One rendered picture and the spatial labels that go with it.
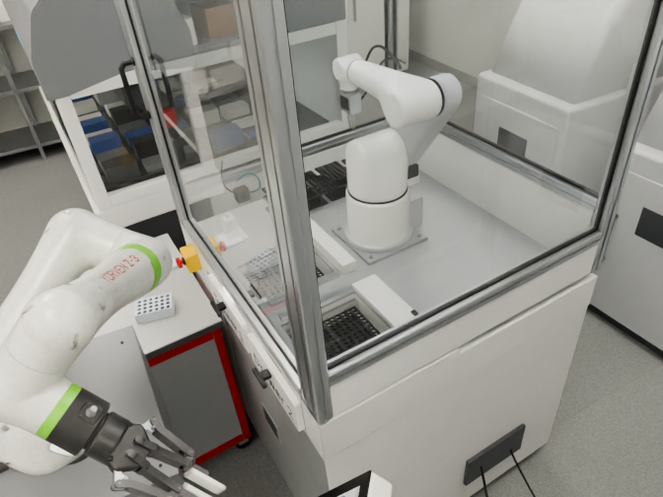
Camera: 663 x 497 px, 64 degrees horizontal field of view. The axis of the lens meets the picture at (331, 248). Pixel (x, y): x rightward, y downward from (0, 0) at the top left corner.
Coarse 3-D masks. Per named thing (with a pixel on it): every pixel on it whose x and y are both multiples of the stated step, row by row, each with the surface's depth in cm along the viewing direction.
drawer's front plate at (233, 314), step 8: (216, 280) 167; (216, 288) 164; (216, 296) 170; (224, 296) 161; (232, 304) 158; (232, 312) 155; (232, 320) 161; (240, 320) 152; (240, 328) 154; (248, 328) 151; (240, 336) 159; (248, 344) 154
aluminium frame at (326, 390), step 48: (240, 0) 71; (288, 48) 72; (144, 96) 161; (288, 96) 76; (288, 144) 80; (624, 144) 130; (288, 192) 84; (192, 240) 180; (288, 240) 90; (576, 240) 143; (288, 288) 101; (480, 288) 131; (528, 288) 140; (432, 336) 127; (336, 384) 117; (384, 384) 127
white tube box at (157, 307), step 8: (152, 296) 184; (160, 296) 184; (168, 296) 185; (136, 304) 181; (144, 304) 182; (152, 304) 181; (160, 304) 181; (168, 304) 180; (136, 312) 178; (144, 312) 179; (152, 312) 177; (160, 312) 178; (168, 312) 179; (136, 320) 178; (144, 320) 179
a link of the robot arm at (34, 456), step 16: (0, 432) 99; (16, 432) 99; (0, 448) 99; (16, 448) 99; (32, 448) 99; (48, 448) 100; (16, 464) 99; (32, 464) 99; (48, 464) 100; (64, 464) 102
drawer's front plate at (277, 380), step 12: (252, 336) 147; (252, 348) 149; (264, 360) 140; (276, 372) 136; (276, 384) 137; (276, 396) 143; (288, 396) 130; (288, 408) 135; (300, 408) 129; (300, 420) 132
